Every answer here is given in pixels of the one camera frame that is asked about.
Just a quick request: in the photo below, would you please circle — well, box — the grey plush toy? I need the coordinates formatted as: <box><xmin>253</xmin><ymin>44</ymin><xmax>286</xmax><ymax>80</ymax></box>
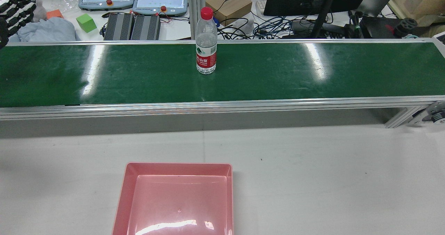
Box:
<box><xmin>31</xmin><ymin>0</ymin><xmax>47</xmax><ymax>23</ymax></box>

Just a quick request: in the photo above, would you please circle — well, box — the black monitor with stand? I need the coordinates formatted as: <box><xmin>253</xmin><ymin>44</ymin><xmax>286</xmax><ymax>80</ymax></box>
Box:
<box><xmin>263</xmin><ymin>0</ymin><xmax>373</xmax><ymax>39</ymax></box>

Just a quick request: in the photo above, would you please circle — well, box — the grey conveyor motor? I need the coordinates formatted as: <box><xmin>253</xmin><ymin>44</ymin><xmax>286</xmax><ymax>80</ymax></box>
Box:
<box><xmin>421</xmin><ymin>100</ymin><xmax>445</xmax><ymax>125</ymax></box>

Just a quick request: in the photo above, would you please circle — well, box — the wooden block with hole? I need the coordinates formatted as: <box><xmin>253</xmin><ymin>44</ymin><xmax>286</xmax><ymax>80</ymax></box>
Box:
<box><xmin>403</xmin><ymin>0</ymin><xmax>445</xmax><ymax>20</ymax></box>

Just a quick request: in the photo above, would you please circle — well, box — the green conveyor belt aluminium frame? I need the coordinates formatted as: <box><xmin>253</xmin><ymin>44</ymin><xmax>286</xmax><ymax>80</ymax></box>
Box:
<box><xmin>0</xmin><ymin>38</ymin><xmax>445</xmax><ymax>128</ymax></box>

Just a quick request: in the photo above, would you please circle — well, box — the clear plastic bag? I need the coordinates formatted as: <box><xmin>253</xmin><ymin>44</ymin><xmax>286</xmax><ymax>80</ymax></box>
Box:
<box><xmin>49</xmin><ymin>0</ymin><xmax>81</xmax><ymax>11</ymax></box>

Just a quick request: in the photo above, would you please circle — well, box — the black cable tangle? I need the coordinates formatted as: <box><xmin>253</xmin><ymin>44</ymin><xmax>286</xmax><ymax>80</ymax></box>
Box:
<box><xmin>216</xmin><ymin>18</ymin><xmax>251</xmax><ymax>40</ymax></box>

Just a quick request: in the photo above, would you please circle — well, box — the brown cardboard box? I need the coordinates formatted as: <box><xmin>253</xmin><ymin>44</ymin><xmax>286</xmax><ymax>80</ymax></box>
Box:
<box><xmin>205</xmin><ymin>0</ymin><xmax>253</xmax><ymax>26</ymax></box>

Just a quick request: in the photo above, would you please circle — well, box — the black equipment box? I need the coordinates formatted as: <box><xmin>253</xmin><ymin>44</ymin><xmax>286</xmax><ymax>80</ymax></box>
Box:
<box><xmin>342</xmin><ymin>15</ymin><xmax>395</xmax><ymax>39</ymax></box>

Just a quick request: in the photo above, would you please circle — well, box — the aluminium profile post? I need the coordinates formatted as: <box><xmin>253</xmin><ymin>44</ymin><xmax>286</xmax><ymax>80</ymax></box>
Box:
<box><xmin>188</xmin><ymin>0</ymin><xmax>206</xmax><ymax>40</ymax></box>

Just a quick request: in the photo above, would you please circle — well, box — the clear water bottle red label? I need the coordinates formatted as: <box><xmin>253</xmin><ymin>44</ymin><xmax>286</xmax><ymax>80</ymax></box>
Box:
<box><xmin>195</xmin><ymin>7</ymin><xmax>218</xmax><ymax>75</ymax></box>

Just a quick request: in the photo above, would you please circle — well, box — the green foam cube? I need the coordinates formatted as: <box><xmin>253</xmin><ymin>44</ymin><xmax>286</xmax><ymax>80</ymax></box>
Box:
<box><xmin>76</xmin><ymin>13</ymin><xmax>97</xmax><ymax>33</ymax></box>

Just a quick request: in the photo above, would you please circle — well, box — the black ribbed roller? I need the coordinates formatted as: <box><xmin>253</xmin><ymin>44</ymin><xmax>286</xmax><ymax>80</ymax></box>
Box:
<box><xmin>393</xmin><ymin>17</ymin><xmax>418</xmax><ymax>38</ymax></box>

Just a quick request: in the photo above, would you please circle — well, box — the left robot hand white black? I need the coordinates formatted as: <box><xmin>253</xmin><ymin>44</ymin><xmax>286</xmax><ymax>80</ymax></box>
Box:
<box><xmin>0</xmin><ymin>0</ymin><xmax>39</xmax><ymax>49</ymax></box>

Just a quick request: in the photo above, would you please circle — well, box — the black finned power box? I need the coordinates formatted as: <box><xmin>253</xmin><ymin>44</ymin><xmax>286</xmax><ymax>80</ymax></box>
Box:
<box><xmin>103</xmin><ymin>13</ymin><xmax>135</xmax><ymax>41</ymax></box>
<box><xmin>130</xmin><ymin>14</ymin><xmax>161</xmax><ymax>41</ymax></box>

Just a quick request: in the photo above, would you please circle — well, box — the light blue cloth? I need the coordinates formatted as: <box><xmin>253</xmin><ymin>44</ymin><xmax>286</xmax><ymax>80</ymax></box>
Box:
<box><xmin>7</xmin><ymin>17</ymin><xmax>80</xmax><ymax>42</ymax></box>

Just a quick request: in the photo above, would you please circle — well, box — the blue cable bundle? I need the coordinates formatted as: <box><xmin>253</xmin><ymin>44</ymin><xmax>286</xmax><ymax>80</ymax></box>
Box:
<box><xmin>254</xmin><ymin>16</ymin><xmax>306</xmax><ymax>37</ymax></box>

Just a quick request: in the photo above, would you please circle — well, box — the pink plastic basket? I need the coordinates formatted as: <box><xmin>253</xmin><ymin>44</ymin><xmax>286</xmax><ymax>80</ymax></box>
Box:
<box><xmin>112</xmin><ymin>162</ymin><xmax>233</xmax><ymax>235</ymax></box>

